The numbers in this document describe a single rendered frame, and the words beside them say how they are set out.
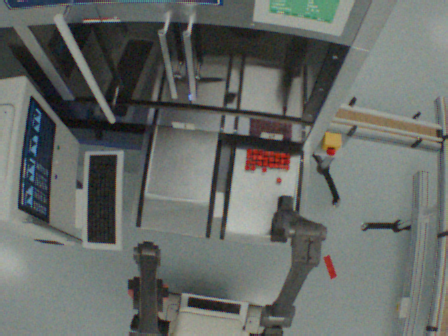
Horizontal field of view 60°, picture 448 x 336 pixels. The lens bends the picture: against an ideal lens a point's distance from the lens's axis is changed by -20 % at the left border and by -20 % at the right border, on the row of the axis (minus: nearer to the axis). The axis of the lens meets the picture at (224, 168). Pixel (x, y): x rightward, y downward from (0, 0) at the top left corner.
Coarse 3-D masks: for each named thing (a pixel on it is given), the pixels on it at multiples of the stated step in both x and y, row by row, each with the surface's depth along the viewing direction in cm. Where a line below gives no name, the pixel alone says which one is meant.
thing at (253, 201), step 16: (240, 160) 193; (240, 176) 192; (256, 176) 192; (272, 176) 192; (288, 176) 192; (240, 192) 190; (256, 192) 190; (272, 192) 190; (288, 192) 190; (240, 208) 188; (256, 208) 188; (272, 208) 188; (240, 224) 187; (256, 224) 187
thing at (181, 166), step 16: (160, 128) 197; (176, 128) 197; (160, 144) 195; (176, 144) 195; (192, 144) 195; (208, 144) 195; (160, 160) 193; (176, 160) 193; (192, 160) 193; (208, 160) 193; (160, 176) 191; (176, 176) 191; (192, 176) 192; (208, 176) 192; (160, 192) 190; (176, 192) 190; (192, 192) 190; (208, 192) 189
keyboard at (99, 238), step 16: (96, 160) 199; (112, 160) 199; (96, 176) 197; (112, 176) 197; (96, 192) 195; (112, 192) 195; (96, 208) 193; (112, 208) 194; (96, 224) 191; (112, 224) 192; (96, 240) 190; (112, 240) 190
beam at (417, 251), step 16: (416, 176) 232; (416, 192) 229; (416, 208) 225; (416, 224) 222; (416, 240) 217; (416, 256) 215; (416, 272) 212; (416, 288) 210; (416, 304) 208; (400, 320) 213; (416, 320) 205
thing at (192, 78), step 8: (192, 24) 106; (184, 32) 103; (184, 40) 105; (184, 48) 109; (192, 56) 114; (192, 64) 118; (192, 72) 122; (192, 80) 127; (192, 88) 132; (192, 96) 138
